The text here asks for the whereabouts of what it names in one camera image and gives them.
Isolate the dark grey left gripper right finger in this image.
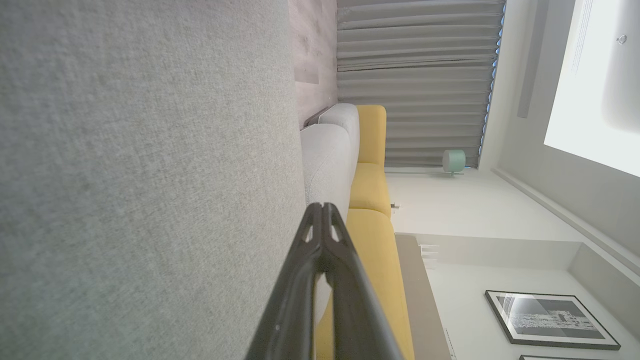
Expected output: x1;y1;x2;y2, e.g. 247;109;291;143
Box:
322;203;404;360

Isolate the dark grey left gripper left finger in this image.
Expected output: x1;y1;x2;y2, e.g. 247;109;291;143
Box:
245;203;325;360

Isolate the yellow sofa back cushion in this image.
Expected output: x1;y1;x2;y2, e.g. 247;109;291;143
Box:
348;162;392;219
356;104;387;166
315;208;416;360

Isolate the beige ledge behind sofa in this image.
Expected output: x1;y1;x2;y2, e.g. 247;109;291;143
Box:
394;232;453;360

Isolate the grey sofa back cushion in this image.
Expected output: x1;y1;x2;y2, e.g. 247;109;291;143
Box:
300;123;354;223

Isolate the mint green round lamp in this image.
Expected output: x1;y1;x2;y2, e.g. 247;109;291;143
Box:
442;149;467;177

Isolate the grey fabric sofa seat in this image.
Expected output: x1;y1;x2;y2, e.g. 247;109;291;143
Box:
0;0;321;360

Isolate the grey fabric sofa seat cushion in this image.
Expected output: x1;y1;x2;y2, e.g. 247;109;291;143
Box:
318;102;361;166

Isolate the black framed monochrome picture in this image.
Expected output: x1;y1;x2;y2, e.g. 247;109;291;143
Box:
484;289;622;351

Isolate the grey pleated curtain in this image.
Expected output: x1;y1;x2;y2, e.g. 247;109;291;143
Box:
336;0;507;169

